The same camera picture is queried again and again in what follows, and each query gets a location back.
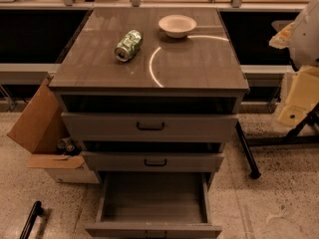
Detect grey bottom drawer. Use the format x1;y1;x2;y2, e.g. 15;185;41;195
86;172;222;239

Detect grey drawer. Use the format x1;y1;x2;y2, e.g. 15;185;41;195
62;113;237;142
82;151;224;172
86;172;222;239

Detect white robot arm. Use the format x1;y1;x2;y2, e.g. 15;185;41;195
269;0;319;127

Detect grey drawer cabinet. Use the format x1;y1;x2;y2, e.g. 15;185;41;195
48;6;250;184

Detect grey middle drawer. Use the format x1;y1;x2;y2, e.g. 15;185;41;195
82;151;224;172

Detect grey top drawer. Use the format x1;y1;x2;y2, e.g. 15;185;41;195
62;113;237;142

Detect black folding stand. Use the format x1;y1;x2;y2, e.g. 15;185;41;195
235;104;319;179

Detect white bowl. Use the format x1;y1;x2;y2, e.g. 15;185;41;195
159;15;196;39

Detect crushed green soda can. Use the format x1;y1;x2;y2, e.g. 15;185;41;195
115;30;143;62

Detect cans inside cardboard box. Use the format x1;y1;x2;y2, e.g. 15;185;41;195
57;137;76;154

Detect open cardboard box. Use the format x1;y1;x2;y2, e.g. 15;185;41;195
8;79;100;184

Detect black curved bar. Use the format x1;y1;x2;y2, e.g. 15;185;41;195
19;201;44;239

